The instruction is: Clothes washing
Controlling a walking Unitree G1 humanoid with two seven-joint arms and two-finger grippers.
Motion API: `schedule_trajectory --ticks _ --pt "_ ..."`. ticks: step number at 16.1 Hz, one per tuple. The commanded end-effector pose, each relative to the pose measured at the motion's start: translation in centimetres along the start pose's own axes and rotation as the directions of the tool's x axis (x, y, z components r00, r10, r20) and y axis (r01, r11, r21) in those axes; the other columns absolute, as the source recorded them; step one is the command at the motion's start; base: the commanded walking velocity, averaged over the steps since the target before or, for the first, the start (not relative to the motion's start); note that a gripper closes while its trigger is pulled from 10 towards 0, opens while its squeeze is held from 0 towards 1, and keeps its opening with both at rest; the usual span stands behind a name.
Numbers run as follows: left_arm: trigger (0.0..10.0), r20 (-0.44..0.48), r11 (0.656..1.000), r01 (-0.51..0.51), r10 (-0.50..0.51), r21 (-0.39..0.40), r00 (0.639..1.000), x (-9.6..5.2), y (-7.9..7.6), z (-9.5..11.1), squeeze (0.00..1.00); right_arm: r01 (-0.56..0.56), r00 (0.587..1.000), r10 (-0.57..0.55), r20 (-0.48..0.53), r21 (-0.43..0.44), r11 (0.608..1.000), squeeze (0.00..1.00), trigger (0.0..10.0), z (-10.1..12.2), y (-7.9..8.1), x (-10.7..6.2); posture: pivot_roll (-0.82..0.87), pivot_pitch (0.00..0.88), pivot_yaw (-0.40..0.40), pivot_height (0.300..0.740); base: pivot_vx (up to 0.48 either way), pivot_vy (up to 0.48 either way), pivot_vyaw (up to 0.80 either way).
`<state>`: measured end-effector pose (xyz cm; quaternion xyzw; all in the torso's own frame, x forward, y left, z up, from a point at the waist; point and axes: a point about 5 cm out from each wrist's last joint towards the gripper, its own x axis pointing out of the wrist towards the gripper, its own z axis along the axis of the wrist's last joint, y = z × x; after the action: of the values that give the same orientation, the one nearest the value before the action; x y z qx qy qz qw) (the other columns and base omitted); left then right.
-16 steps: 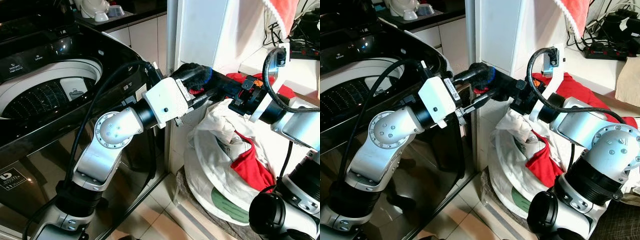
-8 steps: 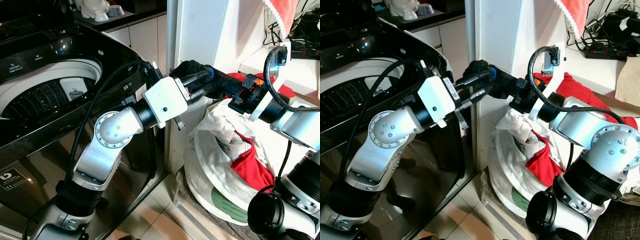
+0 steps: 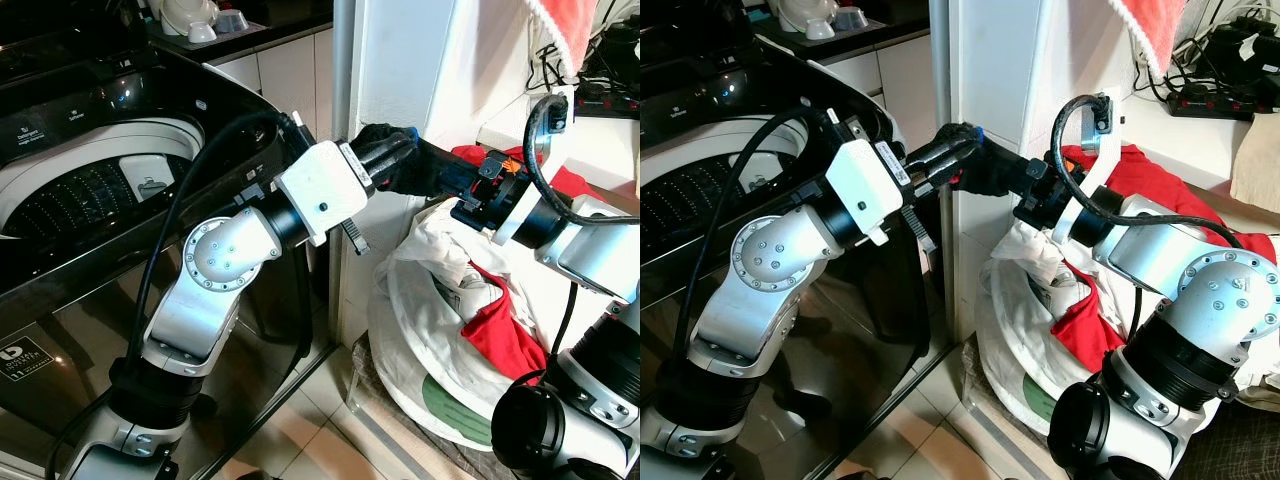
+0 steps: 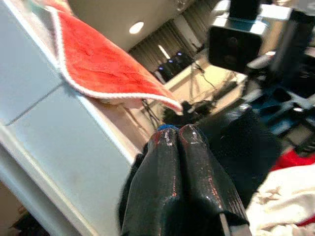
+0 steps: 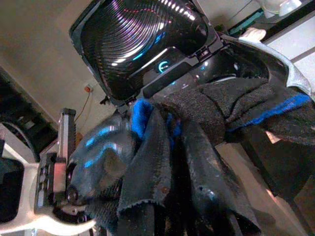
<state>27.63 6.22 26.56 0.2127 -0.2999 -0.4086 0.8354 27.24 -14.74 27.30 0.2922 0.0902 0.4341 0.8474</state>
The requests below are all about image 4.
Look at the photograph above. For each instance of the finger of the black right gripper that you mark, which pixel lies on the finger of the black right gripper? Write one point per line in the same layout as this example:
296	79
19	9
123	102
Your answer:
241	152

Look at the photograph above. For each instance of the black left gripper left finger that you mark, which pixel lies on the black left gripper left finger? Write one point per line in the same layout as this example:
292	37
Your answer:
152	177

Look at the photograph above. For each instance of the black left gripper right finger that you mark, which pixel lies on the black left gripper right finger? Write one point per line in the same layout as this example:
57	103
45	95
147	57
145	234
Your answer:
199	162

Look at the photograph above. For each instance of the white washing machine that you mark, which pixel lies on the white washing machine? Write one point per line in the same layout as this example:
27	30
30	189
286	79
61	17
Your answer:
61	137

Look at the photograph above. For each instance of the small blue object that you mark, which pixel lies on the small blue object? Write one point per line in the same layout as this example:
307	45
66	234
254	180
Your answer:
166	126

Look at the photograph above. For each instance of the red cloth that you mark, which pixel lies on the red cloth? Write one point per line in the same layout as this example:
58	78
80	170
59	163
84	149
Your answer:
295	158

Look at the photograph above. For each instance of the white cloth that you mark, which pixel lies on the white cloth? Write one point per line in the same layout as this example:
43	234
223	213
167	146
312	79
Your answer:
288	196

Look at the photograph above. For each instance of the black device with blue lights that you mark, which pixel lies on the black device with blue lights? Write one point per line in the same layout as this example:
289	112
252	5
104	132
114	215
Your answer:
176	64

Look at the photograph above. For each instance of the orange towel with white edge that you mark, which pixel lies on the orange towel with white edge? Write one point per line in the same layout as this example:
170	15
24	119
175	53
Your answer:
98	61

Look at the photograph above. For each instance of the grey curtain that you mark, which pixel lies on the grey curtain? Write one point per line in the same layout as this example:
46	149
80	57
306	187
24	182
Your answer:
162	37

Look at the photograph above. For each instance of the round ceiling light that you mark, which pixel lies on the round ceiling light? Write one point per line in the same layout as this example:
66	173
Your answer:
136	27

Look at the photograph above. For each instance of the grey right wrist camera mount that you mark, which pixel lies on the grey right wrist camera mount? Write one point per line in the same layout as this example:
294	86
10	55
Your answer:
236	46

